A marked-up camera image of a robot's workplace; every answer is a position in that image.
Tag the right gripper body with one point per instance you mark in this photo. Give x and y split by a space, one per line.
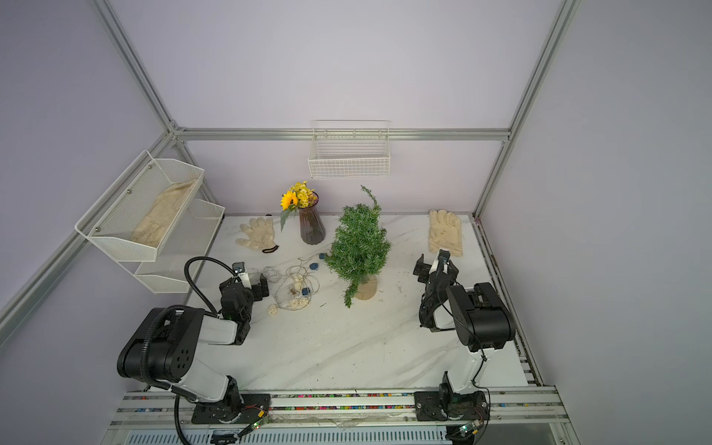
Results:
452 278

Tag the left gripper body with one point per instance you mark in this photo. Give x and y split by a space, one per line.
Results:
257 293

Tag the small green christmas tree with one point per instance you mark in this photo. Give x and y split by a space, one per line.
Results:
361 247

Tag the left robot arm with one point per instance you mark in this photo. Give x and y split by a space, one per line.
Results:
163 354

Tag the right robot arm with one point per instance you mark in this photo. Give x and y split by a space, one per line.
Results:
483 325

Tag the clear battery box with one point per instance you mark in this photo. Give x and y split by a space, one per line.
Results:
296 289

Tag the cream glove right table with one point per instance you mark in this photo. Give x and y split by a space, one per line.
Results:
445 233

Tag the cream glove table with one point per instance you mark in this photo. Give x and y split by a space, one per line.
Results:
445 233
258 235

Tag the cream glove left table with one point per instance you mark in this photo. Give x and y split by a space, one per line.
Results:
258 235

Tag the white mesh lower shelf bin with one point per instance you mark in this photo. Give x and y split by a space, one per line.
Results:
192 237

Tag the white mesh shelf bin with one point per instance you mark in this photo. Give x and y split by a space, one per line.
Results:
118 223
192 237

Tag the yellow flowers in vase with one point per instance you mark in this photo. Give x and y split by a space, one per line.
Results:
302 201

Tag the cream glove in bin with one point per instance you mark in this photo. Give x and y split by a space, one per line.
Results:
155 225

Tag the white mesh upper shelf bin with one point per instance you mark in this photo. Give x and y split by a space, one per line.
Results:
118 223

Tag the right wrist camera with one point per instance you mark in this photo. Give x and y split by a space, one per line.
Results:
443 262

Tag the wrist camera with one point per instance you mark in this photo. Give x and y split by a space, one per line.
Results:
443 262
241 274

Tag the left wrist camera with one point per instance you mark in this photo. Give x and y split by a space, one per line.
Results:
241 274

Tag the white wire wall basket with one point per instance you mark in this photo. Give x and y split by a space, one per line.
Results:
349 149

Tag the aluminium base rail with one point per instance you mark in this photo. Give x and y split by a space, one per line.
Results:
349 408

